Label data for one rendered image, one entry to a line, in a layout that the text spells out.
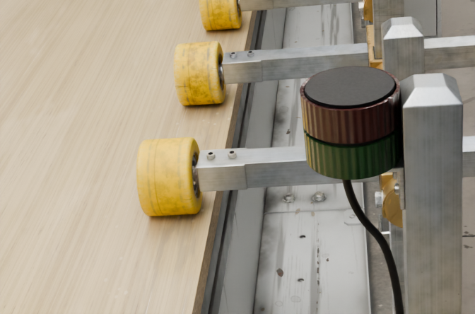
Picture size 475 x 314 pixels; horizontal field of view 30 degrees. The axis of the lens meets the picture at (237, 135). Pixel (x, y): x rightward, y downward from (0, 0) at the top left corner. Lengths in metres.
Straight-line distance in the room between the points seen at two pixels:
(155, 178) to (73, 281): 0.13
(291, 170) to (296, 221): 0.51
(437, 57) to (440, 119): 0.58
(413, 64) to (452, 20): 2.92
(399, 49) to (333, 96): 0.27
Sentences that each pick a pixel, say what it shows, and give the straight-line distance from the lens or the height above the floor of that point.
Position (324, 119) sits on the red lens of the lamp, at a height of 1.17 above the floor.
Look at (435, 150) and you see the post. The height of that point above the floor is 1.14.
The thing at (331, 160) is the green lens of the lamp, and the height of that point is 1.14.
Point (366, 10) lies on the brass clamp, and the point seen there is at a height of 0.94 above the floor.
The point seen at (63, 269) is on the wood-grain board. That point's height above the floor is 0.90.
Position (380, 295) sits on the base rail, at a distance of 1.12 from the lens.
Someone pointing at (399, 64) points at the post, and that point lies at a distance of 0.79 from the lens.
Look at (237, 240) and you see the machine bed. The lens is 1.11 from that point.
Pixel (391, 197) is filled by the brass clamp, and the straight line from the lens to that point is 0.83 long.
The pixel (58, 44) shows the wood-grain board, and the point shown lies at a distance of 1.43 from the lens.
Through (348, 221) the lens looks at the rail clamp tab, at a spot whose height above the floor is 0.62.
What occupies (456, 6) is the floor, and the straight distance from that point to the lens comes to 3.85.
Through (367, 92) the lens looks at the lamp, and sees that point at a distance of 0.53.
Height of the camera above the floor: 1.41
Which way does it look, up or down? 29 degrees down
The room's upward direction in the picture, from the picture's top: 8 degrees counter-clockwise
